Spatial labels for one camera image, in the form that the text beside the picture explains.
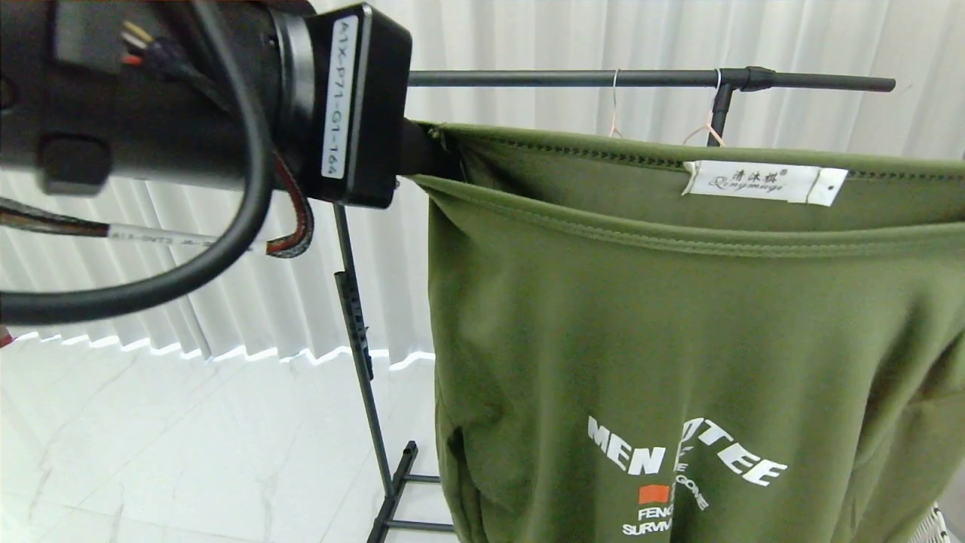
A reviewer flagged green printed shirt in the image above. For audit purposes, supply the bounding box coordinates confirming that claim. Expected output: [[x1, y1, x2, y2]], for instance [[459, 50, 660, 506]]
[[411, 121, 965, 543]]

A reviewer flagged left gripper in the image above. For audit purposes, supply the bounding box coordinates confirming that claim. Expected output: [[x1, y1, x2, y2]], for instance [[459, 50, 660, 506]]
[[0, 0, 414, 210]]

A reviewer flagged white curtain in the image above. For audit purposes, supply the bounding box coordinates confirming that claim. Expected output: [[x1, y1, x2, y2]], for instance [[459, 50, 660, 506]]
[[0, 0, 965, 367]]

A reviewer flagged black clothes rack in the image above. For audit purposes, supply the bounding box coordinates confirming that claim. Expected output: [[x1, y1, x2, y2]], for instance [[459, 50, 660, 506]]
[[332, 66, 898, 543]]

